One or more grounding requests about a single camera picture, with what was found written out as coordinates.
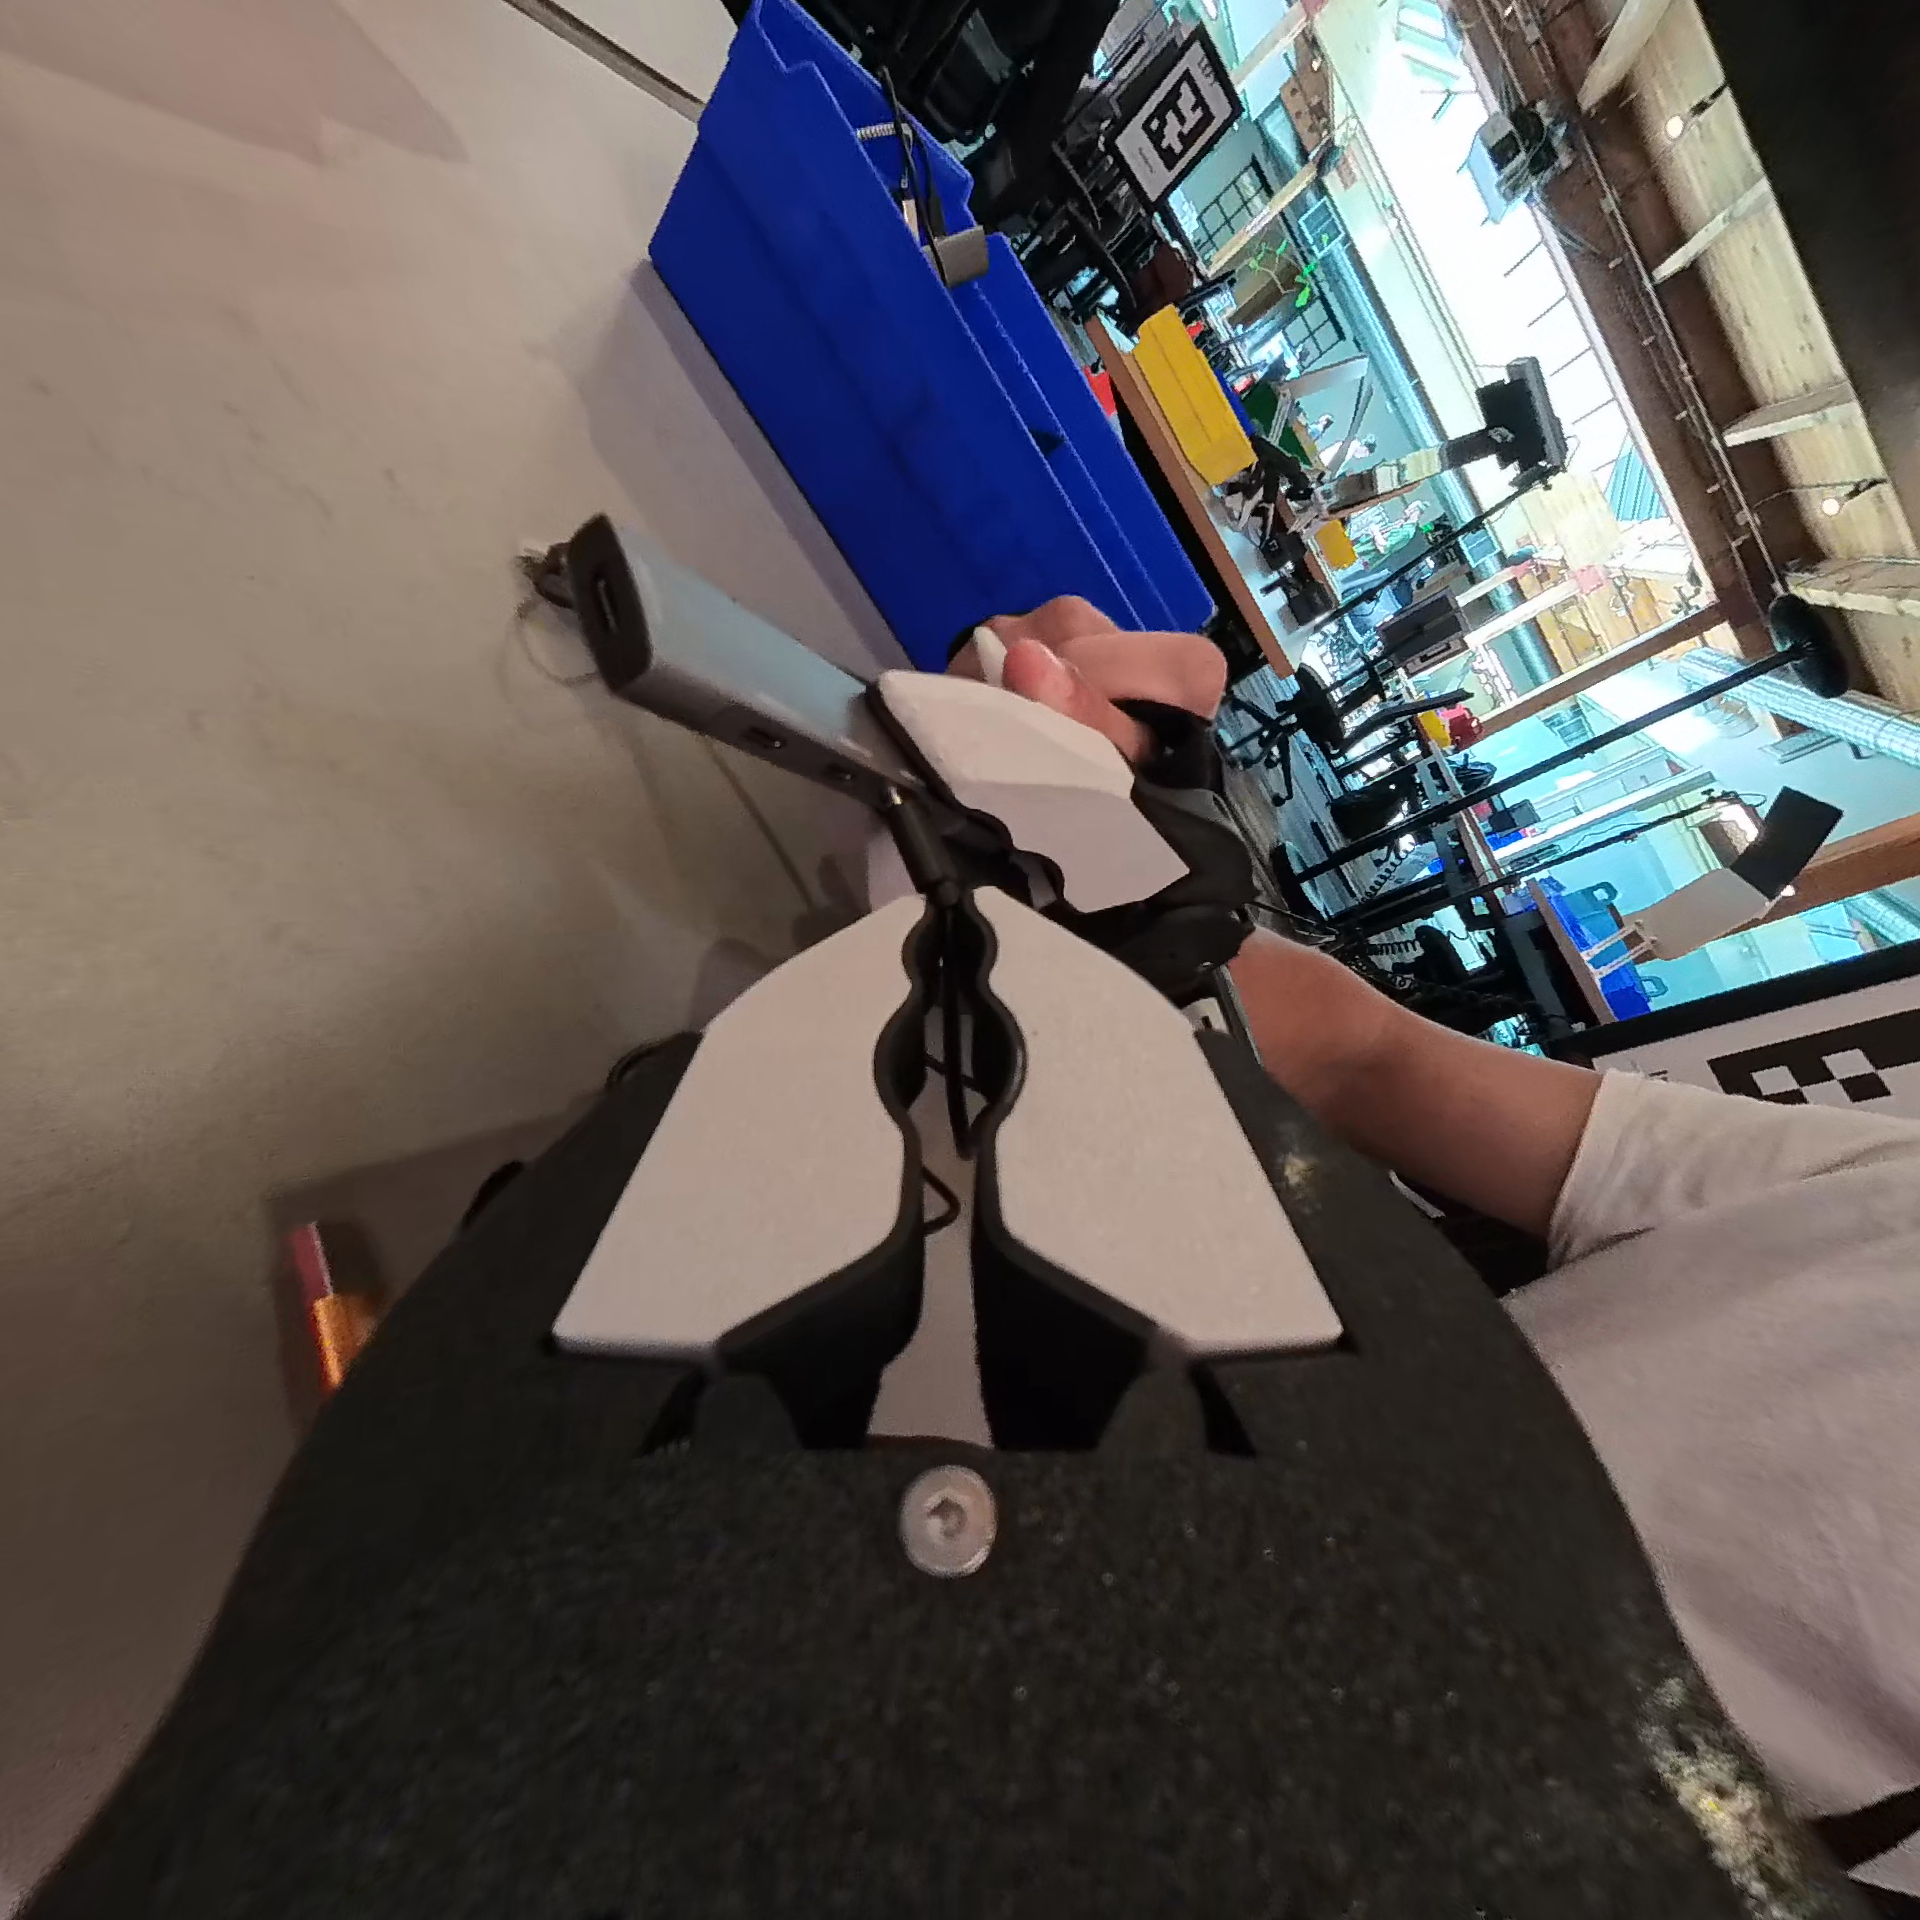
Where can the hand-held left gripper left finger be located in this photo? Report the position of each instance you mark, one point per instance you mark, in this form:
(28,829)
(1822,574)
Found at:
(750,1185)

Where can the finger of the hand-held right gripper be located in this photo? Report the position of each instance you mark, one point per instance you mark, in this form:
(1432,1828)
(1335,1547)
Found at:
(1036,780)

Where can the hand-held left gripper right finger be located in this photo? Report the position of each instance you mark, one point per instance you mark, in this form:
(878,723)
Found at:
(1154,1185)

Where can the dark grey usb hub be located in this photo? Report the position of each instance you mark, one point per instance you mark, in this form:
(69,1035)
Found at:
(721,662)

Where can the blue plastic bin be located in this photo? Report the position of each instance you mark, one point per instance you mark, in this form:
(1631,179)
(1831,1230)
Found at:
(901,377)

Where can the person's right forearm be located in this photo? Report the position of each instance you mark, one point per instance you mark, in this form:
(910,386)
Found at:
(1396,1081)

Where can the yellow plastic bin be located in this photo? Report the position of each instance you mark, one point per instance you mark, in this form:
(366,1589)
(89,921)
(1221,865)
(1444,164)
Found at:
(1194,389)

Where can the person's white shirt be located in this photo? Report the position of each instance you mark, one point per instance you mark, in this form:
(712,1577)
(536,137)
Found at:
(1724,1349)

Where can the marker sign on stand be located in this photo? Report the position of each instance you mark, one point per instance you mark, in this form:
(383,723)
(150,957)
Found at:
(1177,114)
(1786,1051)

